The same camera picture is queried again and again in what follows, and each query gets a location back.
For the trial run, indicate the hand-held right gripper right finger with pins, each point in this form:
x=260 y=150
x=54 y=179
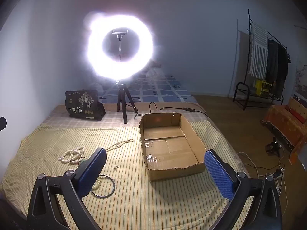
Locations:
x=219 y=172

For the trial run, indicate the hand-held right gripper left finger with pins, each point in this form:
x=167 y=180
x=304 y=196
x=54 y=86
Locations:
x=87 y=175

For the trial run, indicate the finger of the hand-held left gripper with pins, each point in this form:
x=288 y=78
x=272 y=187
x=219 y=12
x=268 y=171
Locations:
x=2 y=123

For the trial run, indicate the metal bangle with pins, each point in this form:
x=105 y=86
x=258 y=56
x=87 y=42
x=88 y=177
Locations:
x=114 y=186

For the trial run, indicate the cardboard box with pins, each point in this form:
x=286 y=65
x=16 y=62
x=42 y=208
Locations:
x=172 y=146

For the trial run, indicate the yellow striped cloth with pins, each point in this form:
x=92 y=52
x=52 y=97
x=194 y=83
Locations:
x=134 y=196

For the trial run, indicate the plaid bed sheet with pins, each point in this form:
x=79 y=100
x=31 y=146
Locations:
x=60 y=122

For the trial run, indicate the black device on floor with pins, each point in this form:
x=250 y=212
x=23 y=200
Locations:
x=273 y=146

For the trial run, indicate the white power strip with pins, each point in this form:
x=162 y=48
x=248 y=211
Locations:
x=279 y=173

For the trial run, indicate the black snack bag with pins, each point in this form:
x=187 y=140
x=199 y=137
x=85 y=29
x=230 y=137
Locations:
x=84 y=105

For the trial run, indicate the orange cloth covered furniture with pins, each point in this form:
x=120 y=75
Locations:
x=283 y=124

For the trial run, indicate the black tripod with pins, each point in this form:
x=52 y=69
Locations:
x=121 y=100

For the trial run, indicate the black clothes rack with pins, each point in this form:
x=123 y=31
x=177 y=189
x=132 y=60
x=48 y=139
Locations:
x=242 y=83

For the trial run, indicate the red bar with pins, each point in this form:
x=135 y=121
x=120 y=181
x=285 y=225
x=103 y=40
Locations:
x=295 y=115

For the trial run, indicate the yellow box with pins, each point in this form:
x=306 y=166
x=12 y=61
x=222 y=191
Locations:
x=263 y=87

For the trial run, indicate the blue patterned blanket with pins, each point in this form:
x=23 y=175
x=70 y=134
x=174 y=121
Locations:
x=168 y=88

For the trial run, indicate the black hanging garment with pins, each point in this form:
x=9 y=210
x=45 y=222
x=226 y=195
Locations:
x=283 y=67

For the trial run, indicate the dark grey hanging garment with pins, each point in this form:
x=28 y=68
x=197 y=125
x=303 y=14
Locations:
x=272 y=60

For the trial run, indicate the dark patterned cloth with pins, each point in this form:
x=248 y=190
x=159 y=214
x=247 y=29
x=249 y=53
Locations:
x=156 y=65

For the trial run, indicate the striped hanging towel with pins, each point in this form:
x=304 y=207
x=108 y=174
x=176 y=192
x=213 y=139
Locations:
x=259 y=52

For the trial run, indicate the wall poster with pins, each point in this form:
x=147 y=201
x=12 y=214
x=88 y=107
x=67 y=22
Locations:
x=301 y=81

